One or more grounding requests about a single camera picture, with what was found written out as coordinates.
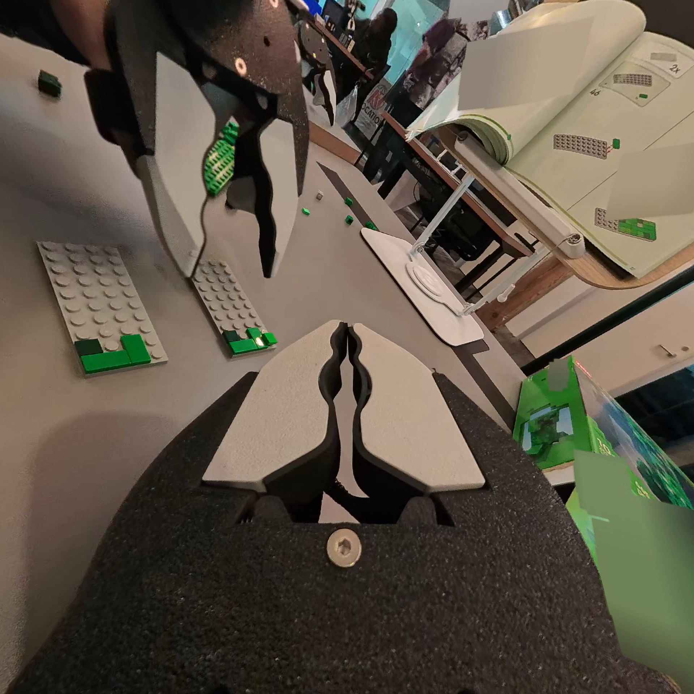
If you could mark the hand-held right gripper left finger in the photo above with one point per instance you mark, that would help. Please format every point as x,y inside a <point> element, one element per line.
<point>271,417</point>

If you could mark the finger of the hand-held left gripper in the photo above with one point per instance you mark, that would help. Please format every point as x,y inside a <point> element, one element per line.
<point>282,173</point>
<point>173,162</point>

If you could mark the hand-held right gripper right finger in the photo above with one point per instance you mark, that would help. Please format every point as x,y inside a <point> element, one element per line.
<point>417,423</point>

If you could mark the grey studded brick plate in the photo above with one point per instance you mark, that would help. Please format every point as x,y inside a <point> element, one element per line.
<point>227,303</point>
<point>92,287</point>

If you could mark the grey desk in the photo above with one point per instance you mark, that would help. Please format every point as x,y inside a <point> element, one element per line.
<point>81,461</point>

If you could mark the person's left hand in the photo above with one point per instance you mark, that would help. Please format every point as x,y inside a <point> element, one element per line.
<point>81,27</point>

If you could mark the long green brick plate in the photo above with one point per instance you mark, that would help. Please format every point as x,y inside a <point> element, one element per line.
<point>219,157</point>

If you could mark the black tape strip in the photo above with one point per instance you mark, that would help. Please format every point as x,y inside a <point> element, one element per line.
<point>488,374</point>
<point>339,181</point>

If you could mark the black and white gripper device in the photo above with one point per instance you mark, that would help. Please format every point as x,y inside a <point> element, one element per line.
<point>314,54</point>

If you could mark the green toy box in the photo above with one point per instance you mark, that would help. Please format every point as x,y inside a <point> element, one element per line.
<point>542,428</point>

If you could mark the dark green brick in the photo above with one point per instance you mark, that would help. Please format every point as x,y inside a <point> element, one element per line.
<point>50,82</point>

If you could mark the white book stand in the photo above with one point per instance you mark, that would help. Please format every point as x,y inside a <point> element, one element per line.
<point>412,265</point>

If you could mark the wooden beam leg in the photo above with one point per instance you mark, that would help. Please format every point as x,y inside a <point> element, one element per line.
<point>534,295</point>

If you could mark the building instruction booklet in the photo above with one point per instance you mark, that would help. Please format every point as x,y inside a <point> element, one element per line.
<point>531,157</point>

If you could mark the black metal frame bar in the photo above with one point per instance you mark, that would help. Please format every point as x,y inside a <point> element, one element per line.
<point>612,320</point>

